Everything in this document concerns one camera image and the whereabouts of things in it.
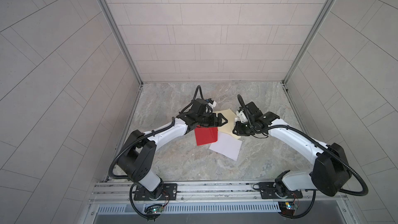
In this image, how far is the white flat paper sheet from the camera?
0.84 m

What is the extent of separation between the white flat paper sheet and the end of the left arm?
6.8 inches

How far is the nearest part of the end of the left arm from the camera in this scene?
627 millimetres
